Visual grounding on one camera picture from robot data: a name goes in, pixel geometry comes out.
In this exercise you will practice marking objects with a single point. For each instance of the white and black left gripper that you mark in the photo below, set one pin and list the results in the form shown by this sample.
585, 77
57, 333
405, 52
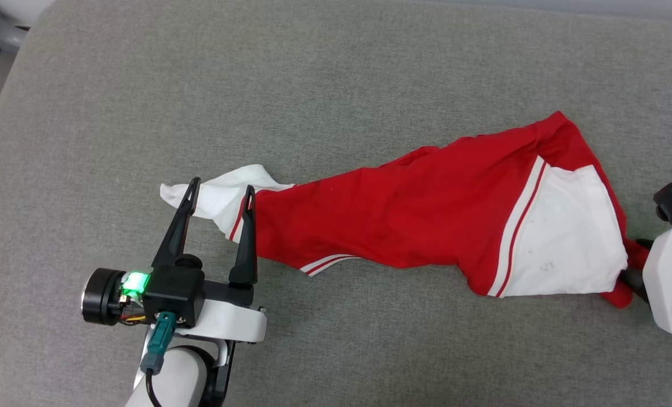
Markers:
231, 322

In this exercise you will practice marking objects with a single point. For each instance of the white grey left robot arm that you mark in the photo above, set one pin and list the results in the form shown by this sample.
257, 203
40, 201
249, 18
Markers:
183, 379

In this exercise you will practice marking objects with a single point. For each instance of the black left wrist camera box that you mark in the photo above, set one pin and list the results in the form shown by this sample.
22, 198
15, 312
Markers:
172, 291

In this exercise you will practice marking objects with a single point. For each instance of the grey fabric sofa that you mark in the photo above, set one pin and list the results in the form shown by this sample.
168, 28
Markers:
313, 85

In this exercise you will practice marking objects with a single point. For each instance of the white round object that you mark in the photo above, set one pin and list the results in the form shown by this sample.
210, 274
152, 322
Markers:
22, 10

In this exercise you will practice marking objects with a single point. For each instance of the red and white garment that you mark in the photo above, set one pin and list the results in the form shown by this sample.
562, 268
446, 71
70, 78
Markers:
398, 215

